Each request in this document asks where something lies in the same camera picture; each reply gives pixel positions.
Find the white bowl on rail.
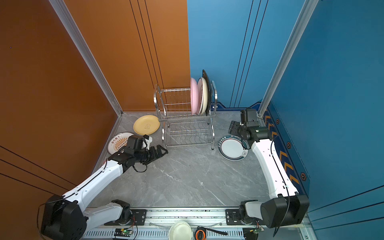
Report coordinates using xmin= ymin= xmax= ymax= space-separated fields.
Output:
xmin=169 ymin=221 xmax=193 ymax=240

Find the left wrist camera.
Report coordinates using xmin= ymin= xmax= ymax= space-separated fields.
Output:
xmin=143 ymin=135 xmax=153 ymax=150

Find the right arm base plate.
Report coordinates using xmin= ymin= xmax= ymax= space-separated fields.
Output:
xmin=225 ymin=209 xmax=265 ymax=226

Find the chrome two-tier dish rack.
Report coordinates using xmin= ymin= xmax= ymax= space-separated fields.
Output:
xmin=154 ymin=80 xmax=218 ymax=150

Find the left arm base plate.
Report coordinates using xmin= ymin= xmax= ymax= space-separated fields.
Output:
xmin=104 ymin=209 xmax=147 ymax=227

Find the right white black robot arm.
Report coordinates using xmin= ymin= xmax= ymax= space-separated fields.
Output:
xmin=229 ymin=108 xmax=310 ymax=231

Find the green circuit board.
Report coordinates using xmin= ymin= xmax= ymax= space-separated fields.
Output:
xmin=114 ymin=228 xmax=134 ymax=239

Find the aluminium mounting rail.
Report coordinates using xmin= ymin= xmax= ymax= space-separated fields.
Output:
xmin=59 ymin=206 xmax=310 ymax=229

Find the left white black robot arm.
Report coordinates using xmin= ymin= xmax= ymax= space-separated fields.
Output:
xmin=37 ymin=135 xmax=168 ymax=240

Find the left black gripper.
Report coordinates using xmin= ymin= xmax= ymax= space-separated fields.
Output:
xmin=134 ymin=144 xmax=169 ymax=165

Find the black square floral plate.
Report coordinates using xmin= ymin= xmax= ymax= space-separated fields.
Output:
xmin=202 ymin=70 xmax=212 ymax=116

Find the white plate orange sunburst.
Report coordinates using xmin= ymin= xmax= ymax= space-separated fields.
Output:
xmin=107 ymin=132 xmax=133 ymax=155

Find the yellow round plate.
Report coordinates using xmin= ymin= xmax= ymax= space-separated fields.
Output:
xmin=133 ymin=115 xmax=160 ymax=135

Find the cream round plate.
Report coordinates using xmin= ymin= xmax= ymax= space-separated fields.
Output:
xmin=201 ymin=78 xmax=209 ymax=114

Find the white plate green red rim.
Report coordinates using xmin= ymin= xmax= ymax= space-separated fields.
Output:
xmin=218 ymin=135 xmax=249 ymax=162

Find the white plate green cloud outline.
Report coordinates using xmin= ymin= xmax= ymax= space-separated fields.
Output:
xmin=197 ymin=78 xmax=205 ymax=115

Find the pink round plate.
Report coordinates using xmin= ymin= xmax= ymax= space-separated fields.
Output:
xmin=190 ymin=78 xmax=200 ymax=115

